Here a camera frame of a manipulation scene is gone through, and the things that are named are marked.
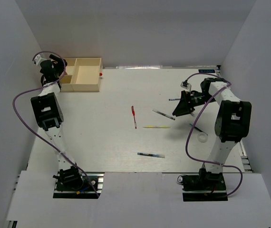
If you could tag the green gel pen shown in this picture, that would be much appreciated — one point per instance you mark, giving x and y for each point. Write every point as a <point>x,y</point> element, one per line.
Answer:
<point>197,128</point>

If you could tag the clear tape roll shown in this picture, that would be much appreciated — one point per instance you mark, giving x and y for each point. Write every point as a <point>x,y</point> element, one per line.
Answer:
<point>202,137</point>

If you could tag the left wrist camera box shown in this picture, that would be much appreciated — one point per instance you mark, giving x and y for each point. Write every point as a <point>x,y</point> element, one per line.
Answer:
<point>38,59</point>

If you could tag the red ballpoint pen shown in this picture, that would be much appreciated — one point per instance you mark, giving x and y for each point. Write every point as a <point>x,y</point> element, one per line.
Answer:
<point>133,113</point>

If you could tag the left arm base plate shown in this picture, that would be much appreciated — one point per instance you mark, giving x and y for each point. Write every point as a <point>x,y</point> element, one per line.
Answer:
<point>83,190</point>

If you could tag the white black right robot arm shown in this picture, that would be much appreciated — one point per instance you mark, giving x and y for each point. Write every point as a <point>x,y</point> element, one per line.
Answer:
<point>211,87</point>

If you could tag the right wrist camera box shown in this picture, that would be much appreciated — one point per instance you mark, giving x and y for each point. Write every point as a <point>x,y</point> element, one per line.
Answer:
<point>186,85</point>

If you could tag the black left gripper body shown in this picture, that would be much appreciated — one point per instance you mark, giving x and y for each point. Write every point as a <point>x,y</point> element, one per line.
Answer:
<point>59,67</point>

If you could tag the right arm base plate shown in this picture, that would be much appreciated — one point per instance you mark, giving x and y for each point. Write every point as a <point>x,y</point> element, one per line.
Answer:
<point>196,189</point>

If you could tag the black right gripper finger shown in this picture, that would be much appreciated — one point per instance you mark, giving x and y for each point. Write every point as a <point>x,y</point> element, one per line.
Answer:
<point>181,110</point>
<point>185,98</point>

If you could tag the cream compartment organizer box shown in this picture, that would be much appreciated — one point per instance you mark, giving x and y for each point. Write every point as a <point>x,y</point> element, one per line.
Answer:
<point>82,75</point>

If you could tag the black gel pen clear cap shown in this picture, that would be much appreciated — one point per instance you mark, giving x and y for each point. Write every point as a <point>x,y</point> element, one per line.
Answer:
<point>163,114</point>

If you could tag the dark blue gel pen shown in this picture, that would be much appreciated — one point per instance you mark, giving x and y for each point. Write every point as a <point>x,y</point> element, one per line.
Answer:
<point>151,155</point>

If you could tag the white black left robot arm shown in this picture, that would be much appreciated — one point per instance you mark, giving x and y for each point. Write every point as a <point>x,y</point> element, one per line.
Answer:
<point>49,117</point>

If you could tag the yellow highlighter pen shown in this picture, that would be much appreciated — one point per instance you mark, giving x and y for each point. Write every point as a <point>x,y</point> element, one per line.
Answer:
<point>156,127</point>

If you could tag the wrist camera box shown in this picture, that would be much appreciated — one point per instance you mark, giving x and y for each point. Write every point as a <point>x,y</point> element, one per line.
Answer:
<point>38,59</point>
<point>186,85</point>

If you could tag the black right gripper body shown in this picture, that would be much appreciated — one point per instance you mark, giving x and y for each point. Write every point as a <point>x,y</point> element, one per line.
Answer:
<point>197,99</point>

